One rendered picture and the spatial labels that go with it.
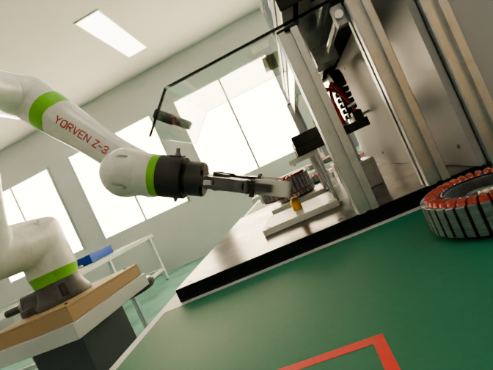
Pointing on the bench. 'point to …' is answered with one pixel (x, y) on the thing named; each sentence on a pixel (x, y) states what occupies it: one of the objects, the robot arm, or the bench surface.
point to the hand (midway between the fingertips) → (282, 186)
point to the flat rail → (293, 91)
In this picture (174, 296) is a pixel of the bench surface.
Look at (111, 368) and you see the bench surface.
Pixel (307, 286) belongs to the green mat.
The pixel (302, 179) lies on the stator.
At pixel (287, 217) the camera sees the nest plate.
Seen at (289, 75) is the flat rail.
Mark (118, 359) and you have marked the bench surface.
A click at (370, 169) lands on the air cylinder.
